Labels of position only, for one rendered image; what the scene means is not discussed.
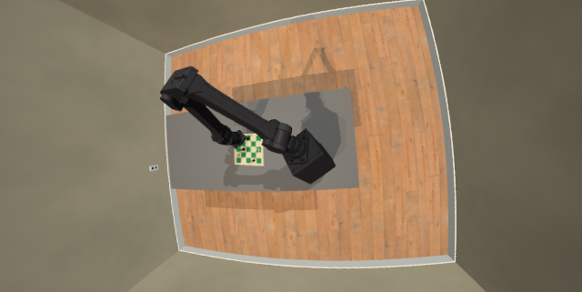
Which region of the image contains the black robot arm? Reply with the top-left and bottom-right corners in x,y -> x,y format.
160,66 -> 309,165

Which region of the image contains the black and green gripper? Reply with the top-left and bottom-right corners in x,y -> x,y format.
232,130 -> 246,149

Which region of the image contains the green and cream chessboard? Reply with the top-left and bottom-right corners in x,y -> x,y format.
235,134 -> 264,166

